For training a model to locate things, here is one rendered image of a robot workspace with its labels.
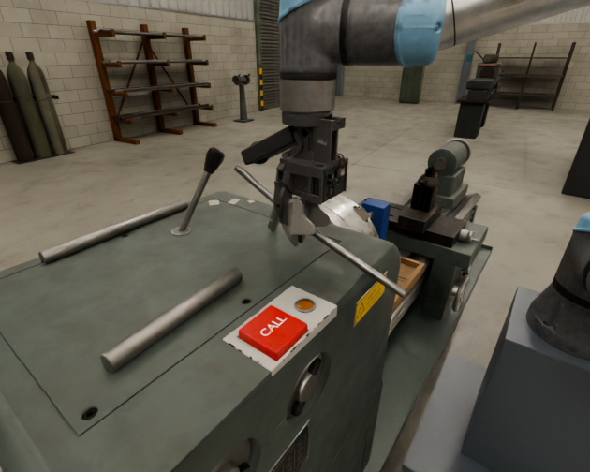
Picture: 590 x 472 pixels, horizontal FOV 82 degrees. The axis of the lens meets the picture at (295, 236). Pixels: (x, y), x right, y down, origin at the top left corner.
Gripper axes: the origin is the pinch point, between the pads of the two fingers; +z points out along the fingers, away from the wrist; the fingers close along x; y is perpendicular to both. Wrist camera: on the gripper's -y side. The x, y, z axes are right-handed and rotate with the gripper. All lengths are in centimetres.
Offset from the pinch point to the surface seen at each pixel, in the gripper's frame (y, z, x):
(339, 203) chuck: -7.2, 4.8, 27.5
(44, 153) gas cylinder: -656, 120, 163
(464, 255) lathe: 16, 36, 79
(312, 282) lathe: 8.1, 2.4, -6.4
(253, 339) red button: 9.9, 1.4, -20.8
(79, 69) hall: -697, -4, 271
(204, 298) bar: 0.3, 0.8, -19.7
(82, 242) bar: -28.1, 0.9, -22.2
